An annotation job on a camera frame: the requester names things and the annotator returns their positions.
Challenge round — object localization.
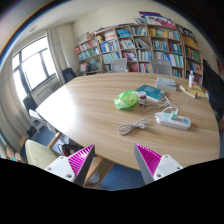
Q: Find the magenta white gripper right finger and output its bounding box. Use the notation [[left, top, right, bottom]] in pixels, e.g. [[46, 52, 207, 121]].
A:
[[134, 144, 182, 184]]

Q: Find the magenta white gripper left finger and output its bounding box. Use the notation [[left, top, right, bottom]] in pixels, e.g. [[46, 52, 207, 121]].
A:
[[45, 144, 95, 186]]

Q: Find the green white charger plug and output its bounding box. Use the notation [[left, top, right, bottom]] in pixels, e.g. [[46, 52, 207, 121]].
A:
[[170, 111, 178, 120]]

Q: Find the green cushioned chair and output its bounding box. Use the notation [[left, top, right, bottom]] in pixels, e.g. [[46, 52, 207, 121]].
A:
[[25, 140, 60, 169]]

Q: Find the white power strip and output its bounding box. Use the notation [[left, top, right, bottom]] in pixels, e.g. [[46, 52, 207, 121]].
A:
[[155, 112, 191, 130]]

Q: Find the small dark jar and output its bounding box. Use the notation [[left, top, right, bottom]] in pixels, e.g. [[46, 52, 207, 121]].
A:
[[138, 91, 146, 105]]

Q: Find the green plastic bag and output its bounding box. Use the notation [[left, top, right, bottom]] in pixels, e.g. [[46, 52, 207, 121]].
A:
[[114, 90, 138, 109]]

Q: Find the teal book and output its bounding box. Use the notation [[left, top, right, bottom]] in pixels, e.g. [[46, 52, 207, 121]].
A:
[[136, 85, 165, 102]]

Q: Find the white radiator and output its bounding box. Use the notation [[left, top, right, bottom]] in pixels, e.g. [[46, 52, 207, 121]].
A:
[[32, 82, 61, 105]]

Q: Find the grey book stack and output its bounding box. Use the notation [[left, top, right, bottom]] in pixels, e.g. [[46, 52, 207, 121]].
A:
[[156, 77, 176, 91]]

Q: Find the yellow booklet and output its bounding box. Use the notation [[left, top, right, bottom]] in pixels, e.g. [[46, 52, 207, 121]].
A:
[[179, 85, 207, 98]]

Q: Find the dark blue armchair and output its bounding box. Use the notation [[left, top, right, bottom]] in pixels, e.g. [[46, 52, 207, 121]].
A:
[[62, 68, 76, 83]]

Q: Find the grey office chair right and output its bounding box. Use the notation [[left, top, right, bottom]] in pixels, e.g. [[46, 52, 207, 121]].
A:
[[151, 59, 172, 76]]

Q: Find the grey office chair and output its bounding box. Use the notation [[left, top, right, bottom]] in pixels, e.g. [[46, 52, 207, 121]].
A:
[[111, 58, 127, 73], [151, 59, 172, 76]]

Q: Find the black chair right edge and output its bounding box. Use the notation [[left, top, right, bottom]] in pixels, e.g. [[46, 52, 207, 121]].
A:
[[201, 59, 224, 118]]

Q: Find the grey office chair left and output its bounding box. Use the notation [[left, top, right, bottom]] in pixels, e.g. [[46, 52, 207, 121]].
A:
[[111, 58, 127, 73]]

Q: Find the wooden bookshelf with books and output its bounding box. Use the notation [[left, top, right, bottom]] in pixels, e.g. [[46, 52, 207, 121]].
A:
[[75, 24, 203, 85]]

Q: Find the beige curtain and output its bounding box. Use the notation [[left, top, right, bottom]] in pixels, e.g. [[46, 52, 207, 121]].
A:
[[47, 28, 68, 85]]

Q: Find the white power strip cable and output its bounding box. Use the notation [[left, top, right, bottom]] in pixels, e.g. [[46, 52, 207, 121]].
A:
[[117, 114, 157, 137]]

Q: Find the white charger cable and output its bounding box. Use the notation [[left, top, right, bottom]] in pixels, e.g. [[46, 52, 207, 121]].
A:
[[141, 95, 180, 114]]

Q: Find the window with dark frame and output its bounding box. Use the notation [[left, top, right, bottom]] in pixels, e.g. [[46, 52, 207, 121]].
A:
[[12, 36, 56, 100]]

